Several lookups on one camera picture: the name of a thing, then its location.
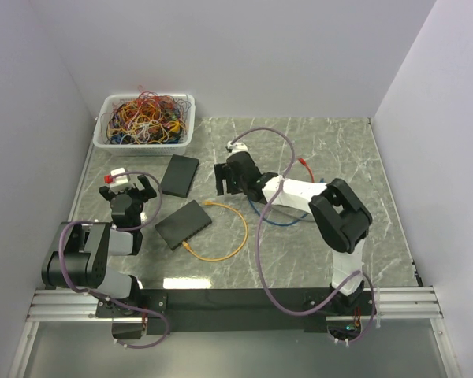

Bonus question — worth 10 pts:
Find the orange ethernet patch cable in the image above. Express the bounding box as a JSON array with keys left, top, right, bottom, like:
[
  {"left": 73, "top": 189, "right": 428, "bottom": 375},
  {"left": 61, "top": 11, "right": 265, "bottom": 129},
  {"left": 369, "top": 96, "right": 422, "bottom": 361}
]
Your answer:
[{"left": 182, "top": 199, "right": 248, "bottom": 262}]

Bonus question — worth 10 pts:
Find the black TP-Link switch box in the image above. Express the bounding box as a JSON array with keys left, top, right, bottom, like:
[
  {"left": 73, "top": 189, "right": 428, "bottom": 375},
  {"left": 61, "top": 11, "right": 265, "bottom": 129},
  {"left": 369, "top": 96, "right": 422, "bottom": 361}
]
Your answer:
[{"left": 155, "top": 200, "right": 212, "bottom": 250}]

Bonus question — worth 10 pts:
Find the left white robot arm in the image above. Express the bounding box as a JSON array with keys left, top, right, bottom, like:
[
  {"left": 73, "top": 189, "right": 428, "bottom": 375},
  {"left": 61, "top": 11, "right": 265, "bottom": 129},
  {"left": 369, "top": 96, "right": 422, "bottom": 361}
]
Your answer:
[{"left": 41, "top": 169, "right": 162, "bottom": 317}]

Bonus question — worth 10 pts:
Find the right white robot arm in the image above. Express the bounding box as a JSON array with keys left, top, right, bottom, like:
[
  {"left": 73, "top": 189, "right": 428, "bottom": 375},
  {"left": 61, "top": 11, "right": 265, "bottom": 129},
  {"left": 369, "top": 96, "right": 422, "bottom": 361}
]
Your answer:
[{"left": 214, "top": 151, "right": 373, "bottom": 314}]

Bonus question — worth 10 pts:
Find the white plastic basket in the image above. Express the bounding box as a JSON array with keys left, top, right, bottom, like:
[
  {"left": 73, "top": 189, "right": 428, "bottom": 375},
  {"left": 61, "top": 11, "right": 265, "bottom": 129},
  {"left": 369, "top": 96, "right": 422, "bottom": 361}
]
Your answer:
[{"left": 93, "top": 91, "right": 196, "bottom": 156}]

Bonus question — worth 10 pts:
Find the black base crossbar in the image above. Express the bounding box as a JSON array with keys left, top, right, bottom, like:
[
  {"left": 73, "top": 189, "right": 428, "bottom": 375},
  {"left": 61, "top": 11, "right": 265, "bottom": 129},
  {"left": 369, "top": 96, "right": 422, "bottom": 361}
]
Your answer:
[{"left": 95, "top": 287, "right": 372, "bottom": 335}]

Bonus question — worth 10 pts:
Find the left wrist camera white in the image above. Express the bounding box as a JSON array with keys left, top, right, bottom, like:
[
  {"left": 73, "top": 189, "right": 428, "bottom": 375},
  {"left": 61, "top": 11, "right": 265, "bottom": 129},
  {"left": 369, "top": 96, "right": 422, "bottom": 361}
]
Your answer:
[{"left": 104, "top": 167, "right": 134, "bottom": 192}]

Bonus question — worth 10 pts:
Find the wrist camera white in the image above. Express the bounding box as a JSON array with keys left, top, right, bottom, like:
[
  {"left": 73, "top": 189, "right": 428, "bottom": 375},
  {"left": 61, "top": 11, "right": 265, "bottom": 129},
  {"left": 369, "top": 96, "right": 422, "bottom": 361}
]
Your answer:
[
  {"left": 104, "top": 167, "right": 134, "bottom": 192},
  {"left": 225, "top": 141, "right": 248, "bottom": 155}
]

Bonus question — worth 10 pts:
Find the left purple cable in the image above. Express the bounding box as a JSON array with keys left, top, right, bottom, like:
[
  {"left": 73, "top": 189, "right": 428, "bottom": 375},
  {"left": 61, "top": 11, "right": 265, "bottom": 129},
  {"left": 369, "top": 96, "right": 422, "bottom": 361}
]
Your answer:
[{"left": 58, "top": 170, "right": 171, "bottom": 350}]

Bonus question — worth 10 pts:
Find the purple cable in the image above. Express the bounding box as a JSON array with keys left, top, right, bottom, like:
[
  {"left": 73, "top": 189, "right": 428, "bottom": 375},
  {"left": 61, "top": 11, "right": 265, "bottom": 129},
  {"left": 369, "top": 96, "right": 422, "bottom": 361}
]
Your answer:
[
  {"left": 230, "top": 127, "right": 378, "bottom": 346},
  {"left": 58, "top": 170, "right": 171, "bottom": 350}
]

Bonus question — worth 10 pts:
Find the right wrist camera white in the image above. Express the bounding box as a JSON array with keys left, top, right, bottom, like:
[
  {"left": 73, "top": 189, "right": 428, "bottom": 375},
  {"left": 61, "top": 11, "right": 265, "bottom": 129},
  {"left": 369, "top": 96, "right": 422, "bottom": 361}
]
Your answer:
[{"left": 225, "top": 141, "right": 248, "bottom": 155}]

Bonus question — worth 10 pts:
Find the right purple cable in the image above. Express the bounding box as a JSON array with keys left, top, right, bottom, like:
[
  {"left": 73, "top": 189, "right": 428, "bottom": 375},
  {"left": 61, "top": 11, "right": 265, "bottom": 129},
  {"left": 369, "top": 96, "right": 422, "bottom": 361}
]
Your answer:
[{"left": 230, "top": 127, "right": 378, "bottom": 346}]

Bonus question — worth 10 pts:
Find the black Mercusys switch box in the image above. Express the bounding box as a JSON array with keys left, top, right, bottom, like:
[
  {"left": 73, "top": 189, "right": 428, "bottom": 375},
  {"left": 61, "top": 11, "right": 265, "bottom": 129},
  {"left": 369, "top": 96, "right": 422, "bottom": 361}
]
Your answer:
[{"left": 161, "top": 154, "right": 199, "bottom": 198}]

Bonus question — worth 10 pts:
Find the red ethernet patch cable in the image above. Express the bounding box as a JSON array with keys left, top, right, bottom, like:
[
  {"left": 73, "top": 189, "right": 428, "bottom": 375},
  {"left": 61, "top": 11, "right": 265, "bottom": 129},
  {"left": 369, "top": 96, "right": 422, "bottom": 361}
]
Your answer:
[{"left": 297, "top": 157, "right": 316, "bottom": 183}]

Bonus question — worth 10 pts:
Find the tangled coloured wires bundle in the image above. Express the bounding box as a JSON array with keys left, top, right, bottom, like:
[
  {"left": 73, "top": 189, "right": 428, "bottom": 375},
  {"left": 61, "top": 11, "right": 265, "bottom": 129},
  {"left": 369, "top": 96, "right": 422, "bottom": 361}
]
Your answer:
[{"left": 100, "top": 84, "right": 193, "bottom": 146}]

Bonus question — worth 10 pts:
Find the blue ethernet patch cable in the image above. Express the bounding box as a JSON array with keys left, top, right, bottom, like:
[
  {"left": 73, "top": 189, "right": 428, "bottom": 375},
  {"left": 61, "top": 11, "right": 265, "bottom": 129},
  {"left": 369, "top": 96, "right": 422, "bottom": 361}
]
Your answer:
[{"left": 247, "top": 177, "right": 326, "bottom": 228}]

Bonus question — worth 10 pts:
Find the aluminium rail frame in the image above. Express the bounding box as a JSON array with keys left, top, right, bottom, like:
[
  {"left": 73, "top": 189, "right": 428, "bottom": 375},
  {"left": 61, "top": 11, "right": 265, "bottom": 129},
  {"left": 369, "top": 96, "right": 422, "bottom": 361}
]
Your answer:
[{"left": 7, "top": 157, "right": 458, "bottom": 378}]

